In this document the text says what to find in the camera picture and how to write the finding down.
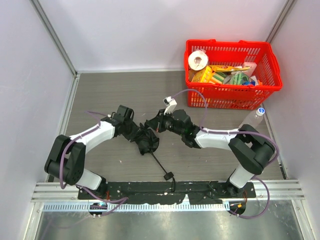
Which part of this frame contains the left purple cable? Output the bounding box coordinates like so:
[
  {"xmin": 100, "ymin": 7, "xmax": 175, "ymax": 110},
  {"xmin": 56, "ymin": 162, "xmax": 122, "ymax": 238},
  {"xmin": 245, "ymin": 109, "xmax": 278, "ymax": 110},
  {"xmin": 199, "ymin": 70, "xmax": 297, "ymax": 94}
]
[{"xmin": 59, "ymin": 111, "xmax": 130, "ymax": 218}]

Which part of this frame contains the white box in basket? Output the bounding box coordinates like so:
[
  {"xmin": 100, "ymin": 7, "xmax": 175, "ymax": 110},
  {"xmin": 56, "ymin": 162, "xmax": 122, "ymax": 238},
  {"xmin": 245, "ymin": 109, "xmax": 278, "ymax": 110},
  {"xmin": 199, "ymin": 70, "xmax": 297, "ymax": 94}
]
[{"xmin": 242, "ymin": 62, "xmax": 257, "ymax": 77}]

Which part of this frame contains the aluminium frame rail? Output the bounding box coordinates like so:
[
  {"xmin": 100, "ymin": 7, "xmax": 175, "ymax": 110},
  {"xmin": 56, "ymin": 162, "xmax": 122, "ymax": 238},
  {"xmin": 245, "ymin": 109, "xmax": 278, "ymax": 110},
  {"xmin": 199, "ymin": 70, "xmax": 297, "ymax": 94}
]
[{"xmin": 24, "ymin": 179, "xmax": 305, "ymax": 240}]

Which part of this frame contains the black folding umbrella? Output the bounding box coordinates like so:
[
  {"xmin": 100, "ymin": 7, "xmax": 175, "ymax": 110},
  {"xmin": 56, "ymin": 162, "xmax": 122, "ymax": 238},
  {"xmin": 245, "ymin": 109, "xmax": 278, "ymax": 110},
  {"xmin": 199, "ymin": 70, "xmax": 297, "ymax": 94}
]
[{"xmin": 129, "ymin": 122, "xmax": 176, "ymax": 193}]

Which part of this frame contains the green striped package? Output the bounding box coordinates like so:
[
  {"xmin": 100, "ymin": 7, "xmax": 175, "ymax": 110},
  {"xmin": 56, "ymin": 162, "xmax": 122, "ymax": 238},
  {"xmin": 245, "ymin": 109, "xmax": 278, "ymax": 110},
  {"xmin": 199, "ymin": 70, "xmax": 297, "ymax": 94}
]
[{"xmin": 229, "ymin": 71, "xmax": 250, "ymax": 86}]

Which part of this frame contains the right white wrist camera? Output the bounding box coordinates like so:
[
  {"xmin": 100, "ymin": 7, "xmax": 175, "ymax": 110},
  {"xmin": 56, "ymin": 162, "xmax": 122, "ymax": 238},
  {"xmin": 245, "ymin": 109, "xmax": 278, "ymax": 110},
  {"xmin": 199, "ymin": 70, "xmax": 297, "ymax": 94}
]
[{"xmin": 163, "ymin": 96, "xmax": 177, "ymax": 115}]

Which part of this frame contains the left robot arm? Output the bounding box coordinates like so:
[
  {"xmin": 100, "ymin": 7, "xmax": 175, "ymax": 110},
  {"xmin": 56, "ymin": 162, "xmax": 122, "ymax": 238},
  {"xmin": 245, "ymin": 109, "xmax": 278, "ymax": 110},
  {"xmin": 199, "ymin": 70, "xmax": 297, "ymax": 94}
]
[{"xmin": 44, "ymin": 105, "xmax": 139, "ymax": 198}]

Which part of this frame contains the yellow green sponge pack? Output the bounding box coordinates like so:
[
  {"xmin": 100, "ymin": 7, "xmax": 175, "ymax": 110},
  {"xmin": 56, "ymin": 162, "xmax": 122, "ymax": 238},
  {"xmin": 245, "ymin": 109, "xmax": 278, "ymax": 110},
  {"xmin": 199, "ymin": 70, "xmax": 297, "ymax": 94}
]
[{"xmin": 188, "ymin": 66, "xmax": 227, "ymax": 84}]

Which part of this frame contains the red plastic shopping basket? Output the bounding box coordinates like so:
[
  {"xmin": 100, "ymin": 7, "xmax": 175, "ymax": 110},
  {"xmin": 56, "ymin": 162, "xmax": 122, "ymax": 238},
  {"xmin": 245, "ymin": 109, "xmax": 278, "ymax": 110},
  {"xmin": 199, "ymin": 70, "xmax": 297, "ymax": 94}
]
[{"xmin": 184, "ymin": 39, "xmax": 283, "ymax": 110}]

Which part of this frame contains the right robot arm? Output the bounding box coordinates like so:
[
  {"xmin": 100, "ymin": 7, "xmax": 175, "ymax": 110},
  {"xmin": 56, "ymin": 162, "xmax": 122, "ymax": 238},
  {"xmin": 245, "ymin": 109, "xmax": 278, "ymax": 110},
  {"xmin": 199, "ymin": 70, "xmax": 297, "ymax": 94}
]
[{"xmin": 144, "ymin": 109, "xmax": 276, "ymax": 197}]

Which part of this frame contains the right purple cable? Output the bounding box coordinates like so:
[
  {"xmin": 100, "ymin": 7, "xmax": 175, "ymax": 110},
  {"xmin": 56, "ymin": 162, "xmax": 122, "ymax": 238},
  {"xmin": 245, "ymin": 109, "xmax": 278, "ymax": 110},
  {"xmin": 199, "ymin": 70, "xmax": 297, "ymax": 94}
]
[{"xmin": 172, "ymin": 88, "xmax": 280, "ymax": 220}]

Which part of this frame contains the yellow snack package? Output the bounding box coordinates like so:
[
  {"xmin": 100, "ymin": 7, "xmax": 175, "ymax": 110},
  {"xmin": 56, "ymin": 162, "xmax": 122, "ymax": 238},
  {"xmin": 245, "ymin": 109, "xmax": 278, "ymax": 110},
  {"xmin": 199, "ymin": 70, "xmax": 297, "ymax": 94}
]
[{"xmin": 209, "ymin": 65, "xmax": 250, "ymax": 73}]

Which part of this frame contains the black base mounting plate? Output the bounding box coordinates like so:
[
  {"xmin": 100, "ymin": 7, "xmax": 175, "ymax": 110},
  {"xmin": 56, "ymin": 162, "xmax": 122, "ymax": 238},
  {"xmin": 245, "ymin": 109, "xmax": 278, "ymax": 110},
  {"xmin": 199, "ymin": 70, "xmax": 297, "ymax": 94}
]
[{"xmin": 78, "ymin": 181, "xmax": 256, "ymax": 205}]

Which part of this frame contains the clear plastic water bottle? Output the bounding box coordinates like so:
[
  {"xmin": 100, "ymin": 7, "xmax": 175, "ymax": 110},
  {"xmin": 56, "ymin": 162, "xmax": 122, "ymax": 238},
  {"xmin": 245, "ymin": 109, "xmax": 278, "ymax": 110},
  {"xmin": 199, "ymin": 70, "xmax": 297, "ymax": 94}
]
[{"xmin": 239, "ymin": 107, "xmax": 266, "ymax": 128}]

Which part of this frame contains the purple cable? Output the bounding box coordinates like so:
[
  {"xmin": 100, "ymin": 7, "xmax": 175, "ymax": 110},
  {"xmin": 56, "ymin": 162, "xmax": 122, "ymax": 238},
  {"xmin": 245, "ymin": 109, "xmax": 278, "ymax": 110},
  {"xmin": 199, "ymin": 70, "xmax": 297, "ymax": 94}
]
[
  {"xmin": 59, "ymin": 111, "xmax": 130, "ymax": 218},
  {"xmin": 172, "ymin": 88, "xmax": 280, "ymax": 220}
]

